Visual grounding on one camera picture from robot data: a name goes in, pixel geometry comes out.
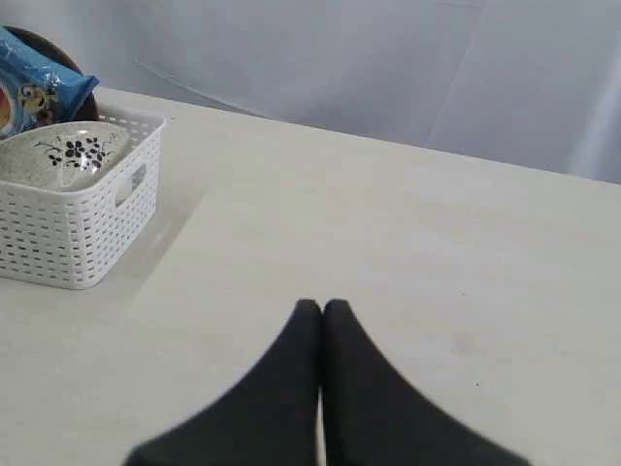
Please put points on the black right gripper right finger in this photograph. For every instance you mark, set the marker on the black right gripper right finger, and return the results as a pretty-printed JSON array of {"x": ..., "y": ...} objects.
[{"x": 373, "y": 416}]

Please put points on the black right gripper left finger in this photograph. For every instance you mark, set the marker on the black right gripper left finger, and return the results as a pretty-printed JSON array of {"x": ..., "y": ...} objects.
[{"x": 268, "y": 417}]

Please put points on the brown wooden plate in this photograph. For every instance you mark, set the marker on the brown wooden plate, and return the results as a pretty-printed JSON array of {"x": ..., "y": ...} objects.
[{"x": 88, "y": 110}]

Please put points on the blue chips bag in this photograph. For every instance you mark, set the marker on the blue chips bag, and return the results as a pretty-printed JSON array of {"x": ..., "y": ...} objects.
[{"x": 35, "y": 90}]

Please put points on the white plastic woven basket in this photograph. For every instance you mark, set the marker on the white plastic woven basket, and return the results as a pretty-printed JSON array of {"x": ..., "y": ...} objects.
[{"x": 72, "y": 239}]

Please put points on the speckled ceramic bowl with flowers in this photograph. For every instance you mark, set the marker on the speckled ceramic bowl with flowers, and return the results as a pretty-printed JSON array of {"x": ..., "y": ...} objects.
[{"x": 64, "y": 157}]

